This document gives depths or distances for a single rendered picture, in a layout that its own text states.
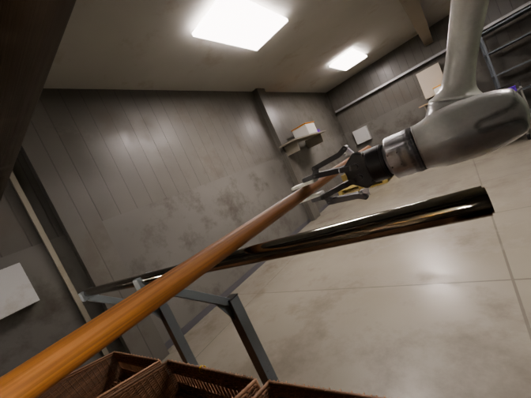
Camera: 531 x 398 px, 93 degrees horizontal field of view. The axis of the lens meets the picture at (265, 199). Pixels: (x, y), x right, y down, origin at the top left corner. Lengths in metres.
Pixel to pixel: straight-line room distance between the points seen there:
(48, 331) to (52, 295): 0.29
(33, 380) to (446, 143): 0.59
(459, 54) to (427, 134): 0.21
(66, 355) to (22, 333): 2.78
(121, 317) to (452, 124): 0.54
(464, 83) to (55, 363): 0.76
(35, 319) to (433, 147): 3.04
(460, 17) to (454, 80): 0.11
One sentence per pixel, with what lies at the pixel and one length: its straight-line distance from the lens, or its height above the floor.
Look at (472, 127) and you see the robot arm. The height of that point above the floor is 1.20.
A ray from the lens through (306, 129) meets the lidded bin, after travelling 5.97.
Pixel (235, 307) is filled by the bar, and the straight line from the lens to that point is 0.92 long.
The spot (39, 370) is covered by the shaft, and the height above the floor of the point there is 1.20.
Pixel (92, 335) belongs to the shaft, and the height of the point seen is 1.20.
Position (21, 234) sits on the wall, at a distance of 3.14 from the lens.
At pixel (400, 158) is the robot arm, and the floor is 1.20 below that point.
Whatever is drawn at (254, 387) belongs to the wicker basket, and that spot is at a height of 0.72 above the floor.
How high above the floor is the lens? 1.26
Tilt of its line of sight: 4 degrees down
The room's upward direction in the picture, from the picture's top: 25 degrees counter-clockwise
